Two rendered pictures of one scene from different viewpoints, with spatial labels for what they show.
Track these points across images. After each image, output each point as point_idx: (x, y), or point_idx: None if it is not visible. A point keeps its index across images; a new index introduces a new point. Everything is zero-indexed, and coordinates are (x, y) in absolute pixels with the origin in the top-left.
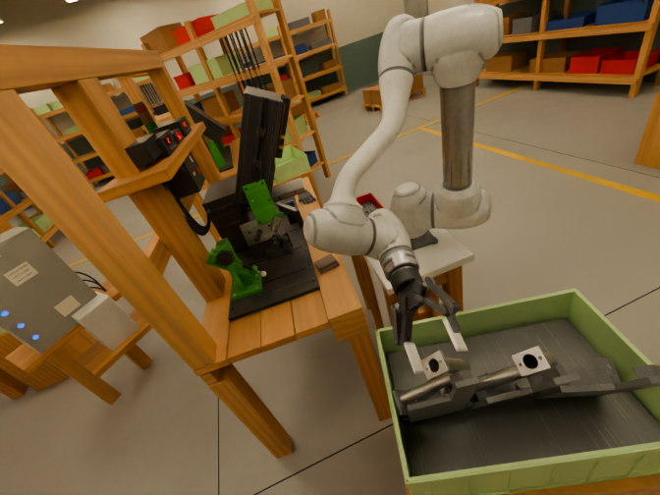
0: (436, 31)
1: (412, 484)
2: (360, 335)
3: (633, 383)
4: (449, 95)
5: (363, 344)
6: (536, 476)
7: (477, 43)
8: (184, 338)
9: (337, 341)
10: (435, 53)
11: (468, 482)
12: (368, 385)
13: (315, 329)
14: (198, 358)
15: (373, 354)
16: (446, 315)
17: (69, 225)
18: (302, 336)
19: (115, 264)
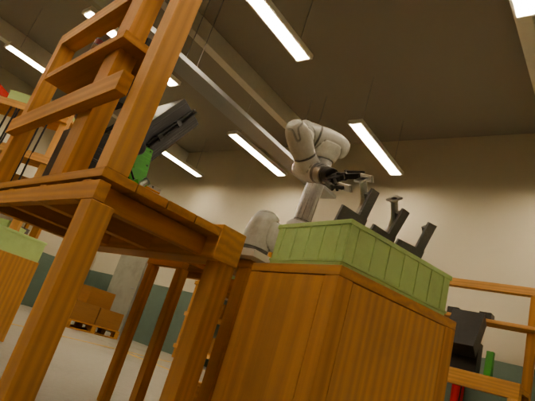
0: (328, 130)
1: (354, 221)
2: (228, 267)
3: (423, 232)
4: (322, 161)
5: (224, 281)
6: (397, 267)
7: (341, 144)
8: (139, 132)
9: (212, 255)
10: (326, 137)
11: (373, 246)
12: (192, 354)
13: (210, 225)
14: (124, 160)
15: (222, 304)
16: (362, 172)
17: (179, 17)
18: (198, 222)
19: (171, 52)
